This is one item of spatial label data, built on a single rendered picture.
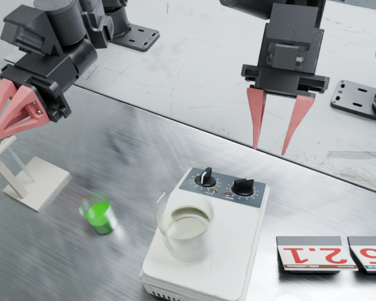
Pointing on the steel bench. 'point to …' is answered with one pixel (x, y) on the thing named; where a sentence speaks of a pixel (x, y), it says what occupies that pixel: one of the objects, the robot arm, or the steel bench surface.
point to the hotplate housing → (160, 290)
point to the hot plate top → (151, 266)
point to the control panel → (226, 181)
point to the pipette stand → (31, 194)
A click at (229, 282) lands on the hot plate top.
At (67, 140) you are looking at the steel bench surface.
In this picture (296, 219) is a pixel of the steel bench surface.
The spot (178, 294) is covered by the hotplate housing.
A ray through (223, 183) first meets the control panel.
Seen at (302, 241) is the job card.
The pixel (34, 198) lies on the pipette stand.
